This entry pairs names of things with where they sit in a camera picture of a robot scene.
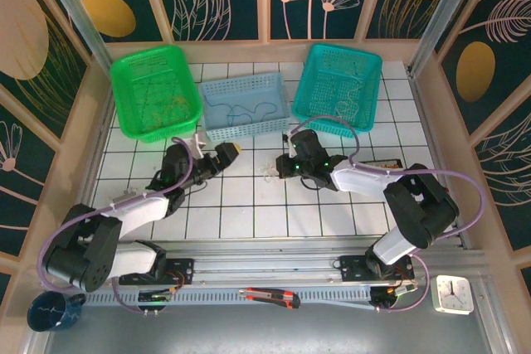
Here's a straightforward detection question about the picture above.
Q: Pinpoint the light blue plastic mesh basket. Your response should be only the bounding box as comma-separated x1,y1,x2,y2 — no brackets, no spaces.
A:
197,71,291,143

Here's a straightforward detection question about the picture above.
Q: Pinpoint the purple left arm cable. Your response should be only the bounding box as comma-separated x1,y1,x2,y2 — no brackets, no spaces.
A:
37,136,194,316

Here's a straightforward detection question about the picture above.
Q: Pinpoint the white square clock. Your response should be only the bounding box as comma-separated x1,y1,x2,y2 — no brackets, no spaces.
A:
431,274,475,316

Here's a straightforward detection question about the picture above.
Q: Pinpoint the red black utility knife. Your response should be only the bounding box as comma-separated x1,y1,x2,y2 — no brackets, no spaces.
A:
238,286,301,311

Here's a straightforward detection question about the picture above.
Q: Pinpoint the dark blue mug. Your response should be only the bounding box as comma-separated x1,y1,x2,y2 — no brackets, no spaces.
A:
27,290,86,334

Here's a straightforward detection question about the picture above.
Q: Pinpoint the teal plastic mesh basket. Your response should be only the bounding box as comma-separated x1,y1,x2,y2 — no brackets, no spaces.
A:
291,42,383,139

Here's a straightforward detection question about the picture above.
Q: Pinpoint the aluminium corner post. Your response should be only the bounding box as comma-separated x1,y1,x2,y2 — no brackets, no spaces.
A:
32,0,112,68
407,0,487,78

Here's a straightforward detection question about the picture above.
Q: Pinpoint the thin green cable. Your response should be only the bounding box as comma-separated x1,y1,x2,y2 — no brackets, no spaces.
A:
139,98,183,124

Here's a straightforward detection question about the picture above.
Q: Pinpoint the thin white cable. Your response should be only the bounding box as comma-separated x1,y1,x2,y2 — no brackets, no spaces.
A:
330,70,367,121

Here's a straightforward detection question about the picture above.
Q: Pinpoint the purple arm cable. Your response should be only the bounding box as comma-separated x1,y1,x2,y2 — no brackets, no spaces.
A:
289,115,487,315
37,136,194,316

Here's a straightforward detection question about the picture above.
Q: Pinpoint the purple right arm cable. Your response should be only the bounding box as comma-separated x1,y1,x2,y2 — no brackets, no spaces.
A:
289,115,487,315

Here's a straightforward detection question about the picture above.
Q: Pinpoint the small grey metal bracket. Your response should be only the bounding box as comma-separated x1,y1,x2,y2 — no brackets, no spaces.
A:
110,187,138,206

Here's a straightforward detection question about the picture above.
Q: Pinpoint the black box with red print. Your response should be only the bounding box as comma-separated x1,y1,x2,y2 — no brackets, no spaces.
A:
356,158,403,171

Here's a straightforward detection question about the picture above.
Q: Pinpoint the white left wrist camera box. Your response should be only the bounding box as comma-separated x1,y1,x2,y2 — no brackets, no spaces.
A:
188,130,209,154

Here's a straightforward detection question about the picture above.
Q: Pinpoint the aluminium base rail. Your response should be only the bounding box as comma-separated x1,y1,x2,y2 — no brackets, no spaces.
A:
39,238,487,289

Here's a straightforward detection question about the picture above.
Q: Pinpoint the perforated grey cable duct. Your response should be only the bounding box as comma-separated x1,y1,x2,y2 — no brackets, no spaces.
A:
85,285,375,310

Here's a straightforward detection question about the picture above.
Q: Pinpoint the small black controller board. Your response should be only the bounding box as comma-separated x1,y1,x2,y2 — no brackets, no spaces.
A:
138,287,186,308
370,283,418,310

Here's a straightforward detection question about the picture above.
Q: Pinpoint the green plastic mesh basket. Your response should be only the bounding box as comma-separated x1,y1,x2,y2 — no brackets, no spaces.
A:
110,44,204,144

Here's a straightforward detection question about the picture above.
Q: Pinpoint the thin cream cable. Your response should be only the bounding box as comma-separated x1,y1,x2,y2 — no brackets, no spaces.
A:
257,162,280,184

